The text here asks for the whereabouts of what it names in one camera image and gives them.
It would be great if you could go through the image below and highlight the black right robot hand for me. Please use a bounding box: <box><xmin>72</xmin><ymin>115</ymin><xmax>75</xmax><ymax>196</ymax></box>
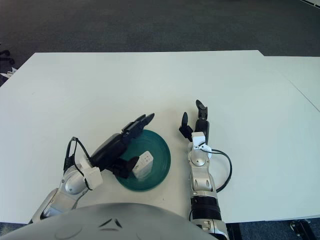
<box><xmin>178</xmin><ymin>99</ymin><xmax>210</xmax><ymax>146</ymax></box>

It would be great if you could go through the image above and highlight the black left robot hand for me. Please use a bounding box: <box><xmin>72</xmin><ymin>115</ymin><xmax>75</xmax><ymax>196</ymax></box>
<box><xmin>89</xmin><ymin>112</ymin><xmax>156</xmax><ymax>179</ymax></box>

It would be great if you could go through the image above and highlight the white charger block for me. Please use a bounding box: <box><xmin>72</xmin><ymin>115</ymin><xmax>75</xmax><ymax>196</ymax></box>
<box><xmin>131</xmin><ymin>150</ymin><xmax>154</xmax><ymax>180</ymax></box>

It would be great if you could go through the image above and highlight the green ribbed plate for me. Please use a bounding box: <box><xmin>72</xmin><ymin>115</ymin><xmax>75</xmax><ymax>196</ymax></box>
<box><xmin>115</xmin><ymin>129</ymin><xmax>172</xmax><ymax>193</ymax></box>

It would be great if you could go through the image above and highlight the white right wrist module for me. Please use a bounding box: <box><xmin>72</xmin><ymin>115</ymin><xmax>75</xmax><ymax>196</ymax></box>
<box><xmin>191</xmin><ymin>131</ymin><xmax>213</xmax><ymax>159</ymax></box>

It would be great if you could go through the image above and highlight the grey robot torso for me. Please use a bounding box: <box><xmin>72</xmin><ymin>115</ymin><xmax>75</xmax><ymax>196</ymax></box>
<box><xmin>0</xmin><ymin>202</ymin><xmax>213</xmax><ymax>240</ymax></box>

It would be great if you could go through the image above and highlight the white paper scrap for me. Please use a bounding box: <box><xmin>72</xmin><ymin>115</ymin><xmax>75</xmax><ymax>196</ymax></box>
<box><xmin>1</xmin><ymin>66</ymin><xmax>18</xmax><ymax>78</ymax></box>

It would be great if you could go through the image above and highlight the black office chair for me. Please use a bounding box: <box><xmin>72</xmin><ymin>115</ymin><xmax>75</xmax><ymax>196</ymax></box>
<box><xmin>0</xmin><ymin>48</ymin><xmax>15</xmax><ymax>65</ymax></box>

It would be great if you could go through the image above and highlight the black table foot caster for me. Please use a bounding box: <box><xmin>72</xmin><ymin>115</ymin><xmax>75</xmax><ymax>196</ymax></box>
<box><xmin>289</xmin><ymin>219</ymin><xmax>312</xmax><ymax>240</ymax></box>

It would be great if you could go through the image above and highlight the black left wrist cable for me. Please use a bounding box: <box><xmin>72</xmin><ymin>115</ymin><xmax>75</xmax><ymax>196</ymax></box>
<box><xmin>62</xmin><ymin>136</ymin><xmax>92</xmax><ymax>176</ymax></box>

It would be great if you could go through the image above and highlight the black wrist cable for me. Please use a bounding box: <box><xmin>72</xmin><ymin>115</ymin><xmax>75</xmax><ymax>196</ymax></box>
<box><xmin>62</xmin><ymin>136</ymin><xmax>92</xmax><ymax>176</ymax></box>
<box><xmin>202</xmin><ymin>147</ymin><xmax>233</xmax><ymax>193</ymax></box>

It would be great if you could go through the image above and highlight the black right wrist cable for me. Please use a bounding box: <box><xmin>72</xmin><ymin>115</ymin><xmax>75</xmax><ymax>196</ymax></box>
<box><xmin>202</xmin><ymin>147</ymin><xmax>233</xmax><ymax>193</ymax></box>

